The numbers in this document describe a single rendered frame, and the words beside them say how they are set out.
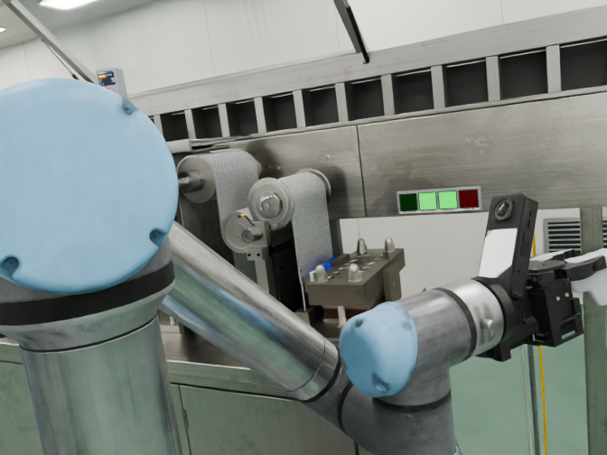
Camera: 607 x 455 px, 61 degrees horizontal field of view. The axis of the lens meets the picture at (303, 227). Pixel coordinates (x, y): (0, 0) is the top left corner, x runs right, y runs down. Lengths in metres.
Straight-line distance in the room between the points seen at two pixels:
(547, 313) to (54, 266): 0.47
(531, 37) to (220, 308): 1.26
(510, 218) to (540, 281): 0.07
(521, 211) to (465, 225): 3.45
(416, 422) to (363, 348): 0.09
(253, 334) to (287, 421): 0.82
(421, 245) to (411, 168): 2.53
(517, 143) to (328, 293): 0.67
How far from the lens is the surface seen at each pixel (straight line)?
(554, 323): 0.60
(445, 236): 4.07
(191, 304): 0.49
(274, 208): 1.42
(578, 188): 1.58
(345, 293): 1.37
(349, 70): 1.69
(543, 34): 1.59
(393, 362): 0.45
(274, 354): 0.54
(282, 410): 1.32
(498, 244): 0.59
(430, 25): 4.04
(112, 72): 1.80
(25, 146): 0.30
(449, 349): 0.49
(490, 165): 1.59
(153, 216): 0.30
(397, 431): 0.51
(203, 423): 1.49
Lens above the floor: 1.41
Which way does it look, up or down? 9 degrees down
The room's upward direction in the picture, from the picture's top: 7 degrees counter-clockwise
